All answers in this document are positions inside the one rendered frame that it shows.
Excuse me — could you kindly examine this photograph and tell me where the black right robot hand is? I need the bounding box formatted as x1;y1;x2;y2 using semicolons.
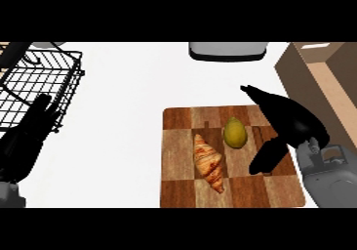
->
239;84;330;176

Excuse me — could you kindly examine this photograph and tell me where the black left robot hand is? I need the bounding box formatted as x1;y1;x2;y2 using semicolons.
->
0;93;58;184

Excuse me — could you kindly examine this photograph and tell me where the brown cardboard box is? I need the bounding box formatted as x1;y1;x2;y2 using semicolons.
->
272;42;357;164

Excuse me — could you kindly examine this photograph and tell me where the checkered wooden cutting board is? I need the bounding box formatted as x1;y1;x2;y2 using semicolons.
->
159;104;308;209

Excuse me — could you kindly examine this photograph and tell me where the golden brown croissant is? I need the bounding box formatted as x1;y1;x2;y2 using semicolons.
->
193;133;225;194

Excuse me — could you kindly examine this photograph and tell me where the grey appliance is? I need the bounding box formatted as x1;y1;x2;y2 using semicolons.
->
187;42;268;63

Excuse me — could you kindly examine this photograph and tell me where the black wire basket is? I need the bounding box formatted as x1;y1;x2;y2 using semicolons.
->
0;42;87;134

